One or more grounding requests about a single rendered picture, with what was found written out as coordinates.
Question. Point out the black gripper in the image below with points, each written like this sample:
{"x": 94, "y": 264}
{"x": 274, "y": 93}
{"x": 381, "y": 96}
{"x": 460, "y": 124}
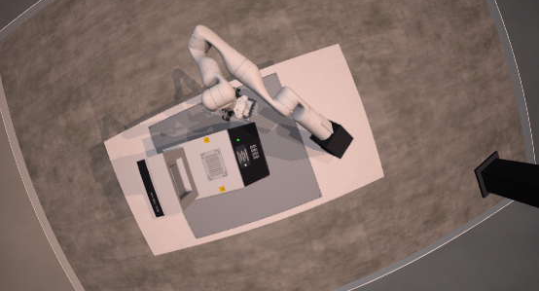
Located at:
{"x": 227, "y": 116}

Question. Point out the dark grey benchtop machine with lid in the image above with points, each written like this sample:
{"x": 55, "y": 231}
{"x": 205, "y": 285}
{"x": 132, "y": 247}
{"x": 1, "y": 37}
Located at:
{"x": 214, "y": 164}

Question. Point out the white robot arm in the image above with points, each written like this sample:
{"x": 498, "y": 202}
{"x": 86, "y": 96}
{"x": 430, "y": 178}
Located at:
{"x": 246, "y": 72}

